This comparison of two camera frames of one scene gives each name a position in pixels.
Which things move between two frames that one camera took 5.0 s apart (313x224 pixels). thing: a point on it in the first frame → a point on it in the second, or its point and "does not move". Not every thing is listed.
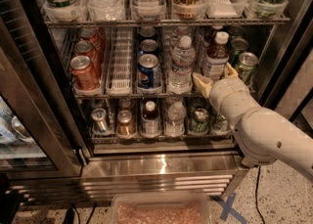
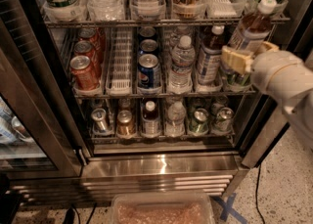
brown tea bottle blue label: x=217 y=57 → x=253 y=27
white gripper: x=227 y=90 → x=272 y=70
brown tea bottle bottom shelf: x=151 y=119 does not move
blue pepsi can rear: x=148 y=31 does not move
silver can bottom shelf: x=99 y=115 does not move
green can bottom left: x=200 y=121 does not move
